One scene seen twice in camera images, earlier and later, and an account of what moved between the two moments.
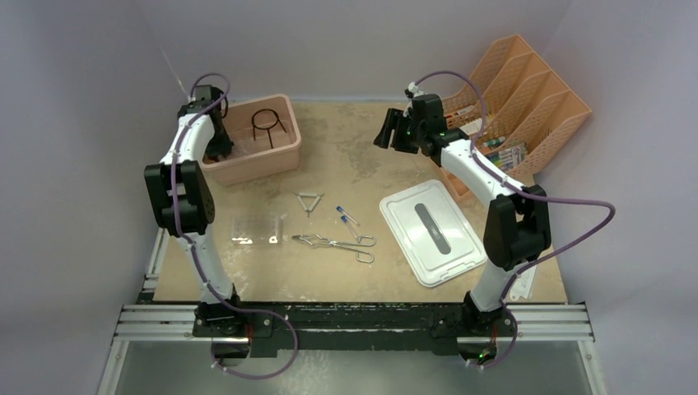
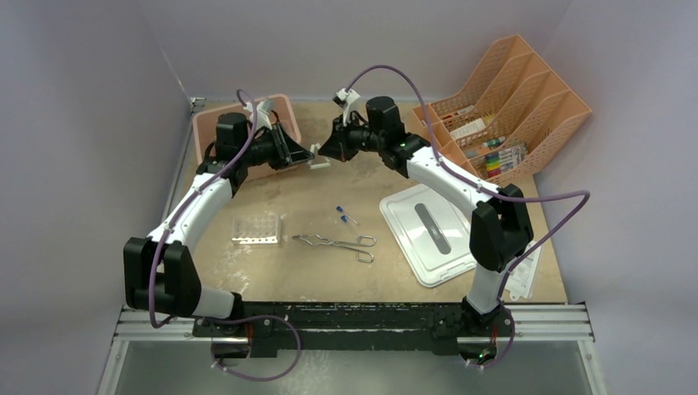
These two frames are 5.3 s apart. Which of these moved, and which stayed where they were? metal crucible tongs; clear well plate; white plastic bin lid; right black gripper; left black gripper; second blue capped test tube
Moved: left black gripper; right black gripper
Stayed: clear well plate; metal crucible tongs; white plastic bin lid; second blue capped test tube
